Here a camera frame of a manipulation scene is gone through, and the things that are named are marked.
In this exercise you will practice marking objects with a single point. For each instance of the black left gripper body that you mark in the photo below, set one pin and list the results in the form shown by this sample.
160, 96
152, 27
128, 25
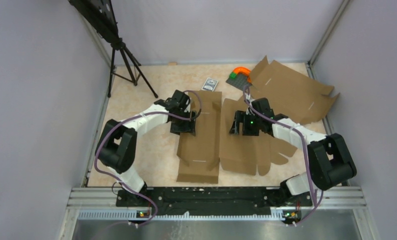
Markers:
182, 126

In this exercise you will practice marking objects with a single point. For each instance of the black tripod stand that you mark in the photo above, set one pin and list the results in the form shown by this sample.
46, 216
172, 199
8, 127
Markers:
132, 65

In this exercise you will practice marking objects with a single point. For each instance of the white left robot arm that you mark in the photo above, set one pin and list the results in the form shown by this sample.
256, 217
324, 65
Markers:
118, 142

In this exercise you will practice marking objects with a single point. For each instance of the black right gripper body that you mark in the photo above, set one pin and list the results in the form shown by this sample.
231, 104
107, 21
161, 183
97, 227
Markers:
250, 123

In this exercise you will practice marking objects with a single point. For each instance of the blue playing card deck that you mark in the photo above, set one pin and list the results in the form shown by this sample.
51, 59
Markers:
210, 84

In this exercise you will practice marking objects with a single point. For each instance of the green toy brick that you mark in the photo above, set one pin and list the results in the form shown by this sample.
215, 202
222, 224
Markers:
232, 75

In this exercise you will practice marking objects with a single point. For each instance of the black perforated board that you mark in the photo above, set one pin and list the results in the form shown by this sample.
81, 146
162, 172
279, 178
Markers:
100, 15

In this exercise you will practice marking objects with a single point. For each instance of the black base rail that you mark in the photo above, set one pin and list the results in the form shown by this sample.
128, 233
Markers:
212, 201

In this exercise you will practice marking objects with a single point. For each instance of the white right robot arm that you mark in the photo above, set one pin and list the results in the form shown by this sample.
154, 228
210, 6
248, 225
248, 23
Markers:
328, 160

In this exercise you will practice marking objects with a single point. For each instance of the brown cardboard box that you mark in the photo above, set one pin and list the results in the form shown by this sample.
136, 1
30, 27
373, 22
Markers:
211, 148
289, 92

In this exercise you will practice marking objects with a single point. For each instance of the orange curved toy piece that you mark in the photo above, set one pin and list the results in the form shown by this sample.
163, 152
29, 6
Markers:
243, 70

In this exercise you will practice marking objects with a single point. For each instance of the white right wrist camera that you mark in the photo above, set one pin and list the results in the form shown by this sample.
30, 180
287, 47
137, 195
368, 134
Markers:
248, 99

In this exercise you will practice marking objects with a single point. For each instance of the grey toy brick plate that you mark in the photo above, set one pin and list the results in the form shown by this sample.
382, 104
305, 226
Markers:
240, 82

